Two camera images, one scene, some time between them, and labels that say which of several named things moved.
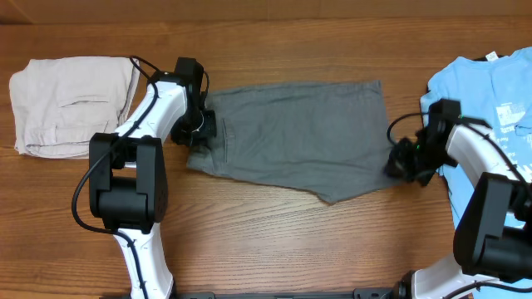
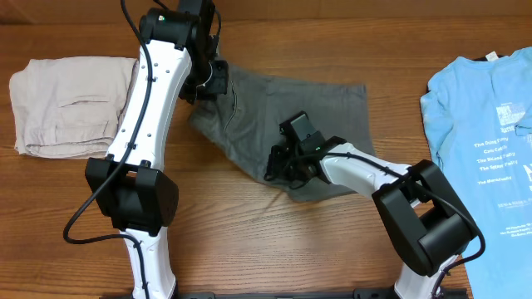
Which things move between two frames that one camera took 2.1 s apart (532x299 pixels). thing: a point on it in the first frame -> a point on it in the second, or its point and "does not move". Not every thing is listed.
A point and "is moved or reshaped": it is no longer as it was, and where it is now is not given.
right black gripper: (398, 165) -> (277, 154)
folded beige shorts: (58, 103) does not move
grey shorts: (326, 138) is moved or reshaped
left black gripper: (178, 135) -> (219, 85)
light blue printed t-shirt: (495, 92) does not move
